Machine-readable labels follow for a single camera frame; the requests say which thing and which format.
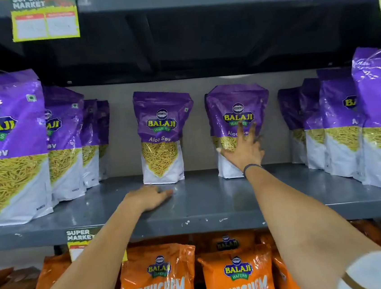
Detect purple snack packet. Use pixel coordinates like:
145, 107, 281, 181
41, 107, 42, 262
203, 80, 278, 181

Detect person's right forearm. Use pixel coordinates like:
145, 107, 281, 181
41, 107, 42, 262
243, 152, 381, 289

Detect row of orange snack pouches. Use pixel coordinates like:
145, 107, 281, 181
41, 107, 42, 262
0, 215, 381, 289

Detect dark grey metal shelf board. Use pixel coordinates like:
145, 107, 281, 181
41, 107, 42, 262
0, 0, 381, 103

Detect shelf rows of purple pouches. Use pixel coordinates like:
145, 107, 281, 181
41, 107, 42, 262
0, 32, 381, 232

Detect beige shelf back panel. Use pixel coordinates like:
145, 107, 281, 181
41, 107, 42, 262
66, 61, 328, 186

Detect large yellow-edged price label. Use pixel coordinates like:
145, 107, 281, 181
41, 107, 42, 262
9, 0, 81, 44

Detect person's right hand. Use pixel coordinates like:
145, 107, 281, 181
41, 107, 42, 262
214, 120, 268, 175

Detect person's left hand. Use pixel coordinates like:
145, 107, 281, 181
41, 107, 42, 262
120, 182, 176, 216

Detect dark wristband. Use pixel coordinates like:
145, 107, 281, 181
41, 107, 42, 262
242, 163, 264, 178

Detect person's left forearm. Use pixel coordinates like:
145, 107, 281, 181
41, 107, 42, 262
10, 197, 149, 289

